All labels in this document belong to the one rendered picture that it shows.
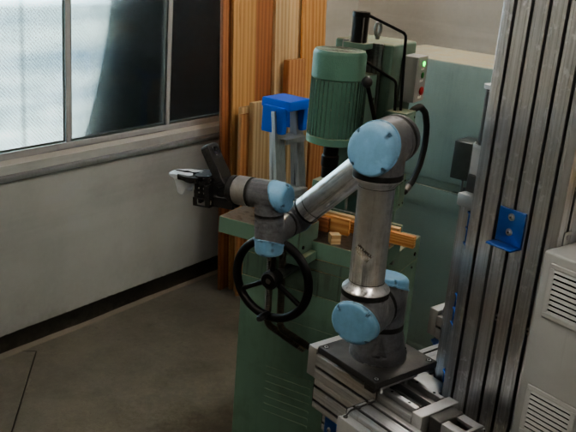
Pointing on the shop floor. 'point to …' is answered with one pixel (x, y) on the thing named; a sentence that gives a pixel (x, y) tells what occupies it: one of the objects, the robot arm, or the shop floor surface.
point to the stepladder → (273, 105)
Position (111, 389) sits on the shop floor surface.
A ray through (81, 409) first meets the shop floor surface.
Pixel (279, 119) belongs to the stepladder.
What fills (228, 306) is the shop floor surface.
